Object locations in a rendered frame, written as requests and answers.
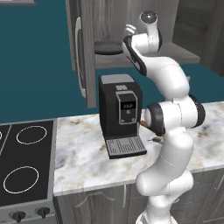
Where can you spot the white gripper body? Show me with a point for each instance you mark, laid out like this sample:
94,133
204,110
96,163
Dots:
130,29

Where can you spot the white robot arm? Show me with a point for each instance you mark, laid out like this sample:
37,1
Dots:
175,145

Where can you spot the dark grey pan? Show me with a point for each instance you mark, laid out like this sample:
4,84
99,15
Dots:
107,48

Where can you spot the black glass stove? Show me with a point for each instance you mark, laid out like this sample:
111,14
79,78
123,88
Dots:
24,163

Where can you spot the grey wood base cabinet door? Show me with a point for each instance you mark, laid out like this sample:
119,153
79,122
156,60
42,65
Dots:
93,205

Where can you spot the black stove knob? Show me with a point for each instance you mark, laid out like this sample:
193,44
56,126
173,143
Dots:
43,212
18,216

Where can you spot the black coffee machine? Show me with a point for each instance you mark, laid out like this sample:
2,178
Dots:
116,110

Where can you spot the brown food item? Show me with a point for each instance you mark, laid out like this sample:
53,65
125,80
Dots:
143,124

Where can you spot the small dark utensil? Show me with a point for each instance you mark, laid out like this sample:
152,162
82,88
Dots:
156,140

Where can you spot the grey range hood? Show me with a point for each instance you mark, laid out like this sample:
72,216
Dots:
17,2

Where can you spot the grey wood wall cabinet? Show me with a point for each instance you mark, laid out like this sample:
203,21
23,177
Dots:
116,20

